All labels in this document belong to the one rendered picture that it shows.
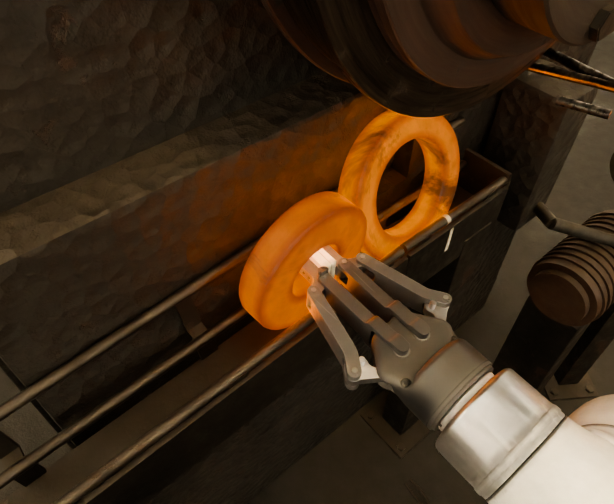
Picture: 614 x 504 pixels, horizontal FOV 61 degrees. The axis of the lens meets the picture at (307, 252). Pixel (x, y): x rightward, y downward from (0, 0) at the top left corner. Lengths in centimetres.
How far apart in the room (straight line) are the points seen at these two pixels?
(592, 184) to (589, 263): 109
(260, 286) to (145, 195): 13
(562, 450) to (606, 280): 56
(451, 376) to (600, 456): 11
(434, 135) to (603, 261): 43
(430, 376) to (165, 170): 28
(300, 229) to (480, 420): 21
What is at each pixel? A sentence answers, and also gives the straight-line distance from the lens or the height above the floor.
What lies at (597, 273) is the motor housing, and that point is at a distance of 95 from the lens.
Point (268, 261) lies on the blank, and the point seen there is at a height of 81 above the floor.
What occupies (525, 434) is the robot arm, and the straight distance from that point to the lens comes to 42.
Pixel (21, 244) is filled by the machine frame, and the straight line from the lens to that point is 45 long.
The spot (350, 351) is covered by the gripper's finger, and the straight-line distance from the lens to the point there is 45.
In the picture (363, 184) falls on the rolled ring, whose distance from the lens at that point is 56.
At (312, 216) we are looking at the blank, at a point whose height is 83.
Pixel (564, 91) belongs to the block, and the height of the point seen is 80.
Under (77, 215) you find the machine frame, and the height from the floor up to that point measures 87.
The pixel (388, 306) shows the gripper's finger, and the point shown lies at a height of 78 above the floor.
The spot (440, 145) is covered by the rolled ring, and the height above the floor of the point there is 79.
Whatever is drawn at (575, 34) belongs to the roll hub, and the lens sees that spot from 44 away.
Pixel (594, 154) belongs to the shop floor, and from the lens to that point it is 216.
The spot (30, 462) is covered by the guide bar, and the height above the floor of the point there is 67.
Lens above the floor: 117
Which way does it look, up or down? 48 degrees down
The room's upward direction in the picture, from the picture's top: straight up
